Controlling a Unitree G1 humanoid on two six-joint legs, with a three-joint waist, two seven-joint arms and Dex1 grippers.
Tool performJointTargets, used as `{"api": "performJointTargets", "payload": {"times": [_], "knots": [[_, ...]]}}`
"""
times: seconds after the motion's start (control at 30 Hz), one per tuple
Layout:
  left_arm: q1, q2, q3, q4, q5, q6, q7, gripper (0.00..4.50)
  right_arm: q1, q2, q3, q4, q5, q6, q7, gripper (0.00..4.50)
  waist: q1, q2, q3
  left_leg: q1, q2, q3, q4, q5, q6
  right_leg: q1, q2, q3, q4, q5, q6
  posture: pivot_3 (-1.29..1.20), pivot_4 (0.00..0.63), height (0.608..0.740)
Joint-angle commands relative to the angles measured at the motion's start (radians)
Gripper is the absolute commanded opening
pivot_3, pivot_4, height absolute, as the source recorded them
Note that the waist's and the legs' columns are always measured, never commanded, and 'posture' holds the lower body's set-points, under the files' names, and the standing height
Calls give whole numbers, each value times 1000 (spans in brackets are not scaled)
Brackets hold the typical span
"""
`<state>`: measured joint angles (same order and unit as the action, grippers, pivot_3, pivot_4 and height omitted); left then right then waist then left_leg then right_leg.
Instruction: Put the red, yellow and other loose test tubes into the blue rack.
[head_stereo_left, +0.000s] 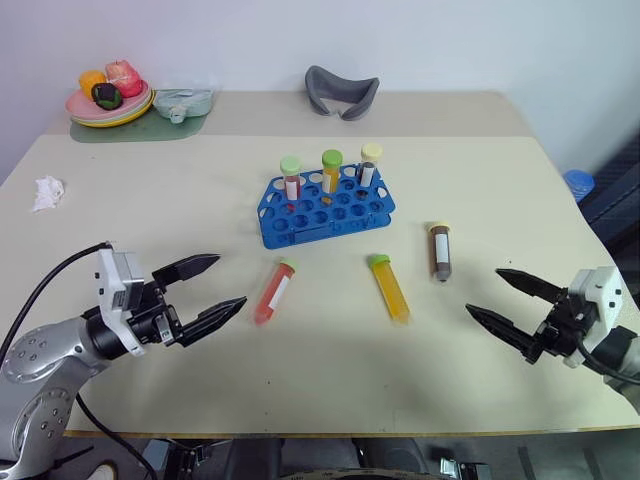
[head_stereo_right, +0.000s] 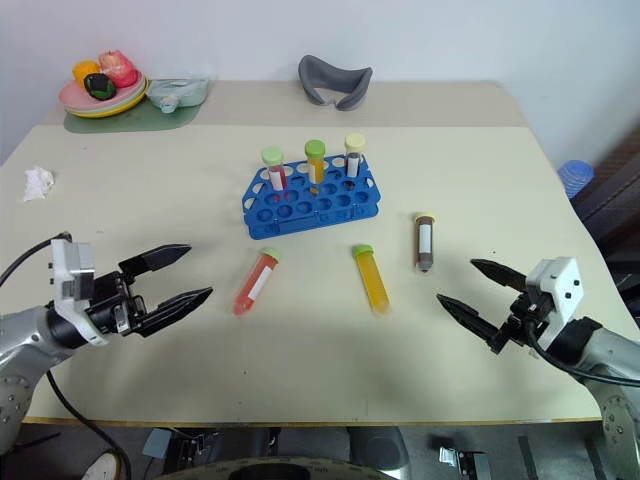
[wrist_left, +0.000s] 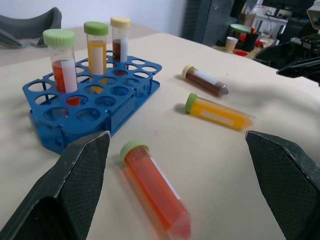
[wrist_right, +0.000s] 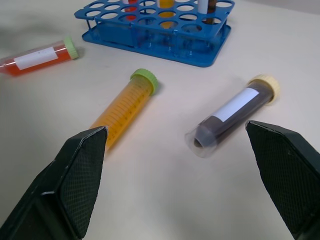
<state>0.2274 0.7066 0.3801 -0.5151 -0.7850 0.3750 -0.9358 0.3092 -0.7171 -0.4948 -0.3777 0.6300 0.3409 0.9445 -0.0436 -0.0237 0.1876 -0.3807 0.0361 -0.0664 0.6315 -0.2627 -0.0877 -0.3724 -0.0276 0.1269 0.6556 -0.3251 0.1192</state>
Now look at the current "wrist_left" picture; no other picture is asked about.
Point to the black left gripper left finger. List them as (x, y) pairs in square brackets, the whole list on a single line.
[(72, 185)]

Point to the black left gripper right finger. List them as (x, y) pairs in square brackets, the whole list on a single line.
[(290, 180)]

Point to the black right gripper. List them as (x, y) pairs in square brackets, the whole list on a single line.
[(311, 41)]

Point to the red liquid tube green cap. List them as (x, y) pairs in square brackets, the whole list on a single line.
[(60, 75), (155, 187)]

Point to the brown liquid tube cream cap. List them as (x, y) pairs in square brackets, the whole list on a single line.
[(202, 80), (120, 47)]

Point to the yellow liquid tube green cap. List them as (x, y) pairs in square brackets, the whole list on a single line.
[(215, 113), (96, 57)]

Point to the blue tube rack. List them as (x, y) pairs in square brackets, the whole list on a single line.
[(125, 110)]

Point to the black pen holder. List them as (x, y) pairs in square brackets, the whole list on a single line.
[(250, 42)]

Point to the green round stool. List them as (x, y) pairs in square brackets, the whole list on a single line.
[(240, 28)]

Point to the white paper cup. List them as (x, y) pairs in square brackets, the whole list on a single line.
[(231, 44)]

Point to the dark grey cabinet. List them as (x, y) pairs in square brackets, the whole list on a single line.
[(207, 20)]

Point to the grey office chair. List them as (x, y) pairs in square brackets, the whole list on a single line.
[(37, 25)]

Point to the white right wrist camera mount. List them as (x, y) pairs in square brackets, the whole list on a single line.
[(314, 16)]

